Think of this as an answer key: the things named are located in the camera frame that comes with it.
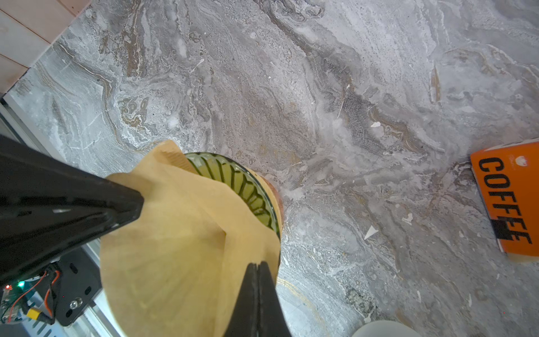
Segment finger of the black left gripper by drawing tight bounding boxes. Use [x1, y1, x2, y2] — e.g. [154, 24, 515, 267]
[1, 136, 144, 282]

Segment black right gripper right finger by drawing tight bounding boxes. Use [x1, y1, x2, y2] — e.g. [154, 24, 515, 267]
[258, 261, 291, 337]

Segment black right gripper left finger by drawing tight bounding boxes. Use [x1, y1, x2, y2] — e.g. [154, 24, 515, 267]
[224, 263, 258, 337]

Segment frosted white mug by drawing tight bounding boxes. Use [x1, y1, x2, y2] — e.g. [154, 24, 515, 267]
[352, 320, 421, 337]

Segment green glass dripper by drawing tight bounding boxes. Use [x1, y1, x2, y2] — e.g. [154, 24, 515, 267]
[186, 152, 281, 237]

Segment orange coffee filter box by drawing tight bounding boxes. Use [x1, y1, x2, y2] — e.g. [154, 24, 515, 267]
[470, 138, 538, 263]

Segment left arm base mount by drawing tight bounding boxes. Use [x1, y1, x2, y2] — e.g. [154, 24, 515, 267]
[39, 248, 102, 327]

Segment aluminium rail base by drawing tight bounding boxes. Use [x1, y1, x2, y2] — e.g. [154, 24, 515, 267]
[0, 98, 127, 337]

